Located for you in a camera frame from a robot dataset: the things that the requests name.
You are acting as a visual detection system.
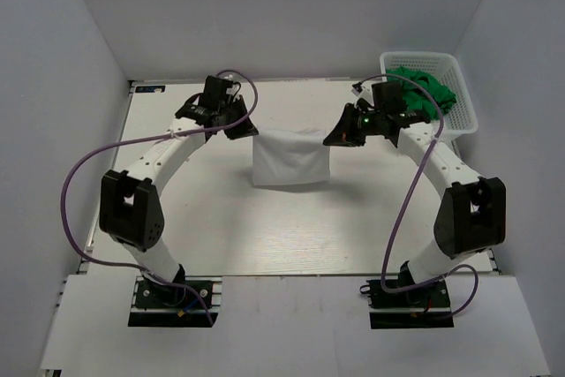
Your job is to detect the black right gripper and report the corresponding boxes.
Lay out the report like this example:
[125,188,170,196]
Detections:
[324,102,385,147]

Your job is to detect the white t shirt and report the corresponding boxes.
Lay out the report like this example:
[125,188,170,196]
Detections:
[252,127,330,187]

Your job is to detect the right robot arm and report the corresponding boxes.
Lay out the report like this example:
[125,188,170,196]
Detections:
[323,79,506,305]

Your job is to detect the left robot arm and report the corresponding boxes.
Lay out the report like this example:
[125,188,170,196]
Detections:
[99,93,258,305]

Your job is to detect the green t shirt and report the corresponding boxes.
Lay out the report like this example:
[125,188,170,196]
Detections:
[386,66,456,120]

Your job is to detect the white plastic basket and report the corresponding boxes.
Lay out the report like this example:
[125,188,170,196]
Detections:
[380,51,478,140]

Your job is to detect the blue label sticker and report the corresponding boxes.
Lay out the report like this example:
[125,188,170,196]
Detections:
[135,85,166,94]

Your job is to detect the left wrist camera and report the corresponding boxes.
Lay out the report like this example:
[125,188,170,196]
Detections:
[175,76,241,126]

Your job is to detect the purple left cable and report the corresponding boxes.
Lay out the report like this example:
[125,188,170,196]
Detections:
[61,69,260,325]

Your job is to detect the purple cable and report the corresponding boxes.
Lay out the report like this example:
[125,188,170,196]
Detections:
[350,72,480,317]
[61,69,260,325]

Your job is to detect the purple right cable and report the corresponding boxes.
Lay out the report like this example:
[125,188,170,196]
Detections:
[350,72,480,317]

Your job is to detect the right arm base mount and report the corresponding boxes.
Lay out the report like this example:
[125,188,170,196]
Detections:
[359,280,454,330]

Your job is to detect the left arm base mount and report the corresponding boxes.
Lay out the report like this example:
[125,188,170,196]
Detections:
[128,276,222,328]

